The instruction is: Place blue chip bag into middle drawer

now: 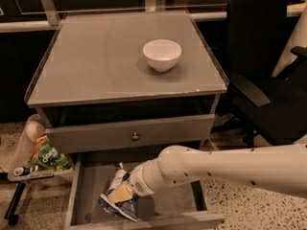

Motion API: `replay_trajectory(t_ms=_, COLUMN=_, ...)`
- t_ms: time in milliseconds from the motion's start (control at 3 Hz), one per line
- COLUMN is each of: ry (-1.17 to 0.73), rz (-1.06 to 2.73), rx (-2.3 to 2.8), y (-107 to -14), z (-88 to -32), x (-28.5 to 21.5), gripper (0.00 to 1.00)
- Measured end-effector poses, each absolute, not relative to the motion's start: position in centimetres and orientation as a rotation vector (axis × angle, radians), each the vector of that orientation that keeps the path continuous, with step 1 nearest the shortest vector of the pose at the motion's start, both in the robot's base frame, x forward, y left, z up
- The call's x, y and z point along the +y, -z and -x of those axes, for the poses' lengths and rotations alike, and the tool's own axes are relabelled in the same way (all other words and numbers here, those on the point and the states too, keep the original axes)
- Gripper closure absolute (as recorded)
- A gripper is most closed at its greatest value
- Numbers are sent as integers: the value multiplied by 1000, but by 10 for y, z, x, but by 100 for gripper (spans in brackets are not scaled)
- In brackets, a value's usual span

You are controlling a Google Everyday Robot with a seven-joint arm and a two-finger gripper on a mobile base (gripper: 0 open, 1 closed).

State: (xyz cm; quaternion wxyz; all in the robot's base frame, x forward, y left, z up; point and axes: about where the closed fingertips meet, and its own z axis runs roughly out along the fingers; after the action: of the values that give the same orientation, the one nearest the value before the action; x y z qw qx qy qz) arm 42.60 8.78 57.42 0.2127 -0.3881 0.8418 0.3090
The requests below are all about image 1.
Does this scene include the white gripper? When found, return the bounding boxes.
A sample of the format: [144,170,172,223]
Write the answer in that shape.
[107,165,154,203]

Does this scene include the blue chip bag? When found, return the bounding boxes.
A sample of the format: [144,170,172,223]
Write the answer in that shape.
[98,163,138,222]

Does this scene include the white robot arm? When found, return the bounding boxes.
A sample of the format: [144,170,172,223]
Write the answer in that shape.
[102,144,307,204]

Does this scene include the grey upper drawer with knob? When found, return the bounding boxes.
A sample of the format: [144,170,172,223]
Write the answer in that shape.
[46,114,215,153]

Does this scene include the open grey middle drawer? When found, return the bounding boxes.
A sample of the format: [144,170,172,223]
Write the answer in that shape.
[65,146,224,230]

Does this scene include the green snack bag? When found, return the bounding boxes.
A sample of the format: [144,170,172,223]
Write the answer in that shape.
[30,136,71,172]

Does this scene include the grey wooden drawer cabinet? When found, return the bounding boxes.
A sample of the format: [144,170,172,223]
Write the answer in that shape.
[24,11,230,230]

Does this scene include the clear plastic side bin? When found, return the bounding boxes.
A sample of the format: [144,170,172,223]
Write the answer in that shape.
[7,113,75,182]

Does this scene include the silver soda can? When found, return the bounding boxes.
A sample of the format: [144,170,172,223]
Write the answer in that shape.
[13,167,30,176]

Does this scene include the black stand leg with wheel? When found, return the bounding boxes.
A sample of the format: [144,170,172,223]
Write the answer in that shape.
[4,182,26,226]

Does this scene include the white ceramic bowl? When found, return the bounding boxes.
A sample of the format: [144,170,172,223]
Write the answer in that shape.
[143,39,182,73]

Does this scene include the black office chair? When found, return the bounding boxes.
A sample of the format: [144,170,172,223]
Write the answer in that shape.
[216,0,307,146]

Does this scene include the grey metal wall rail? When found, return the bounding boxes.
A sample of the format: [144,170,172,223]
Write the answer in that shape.
[0,0,307,35]

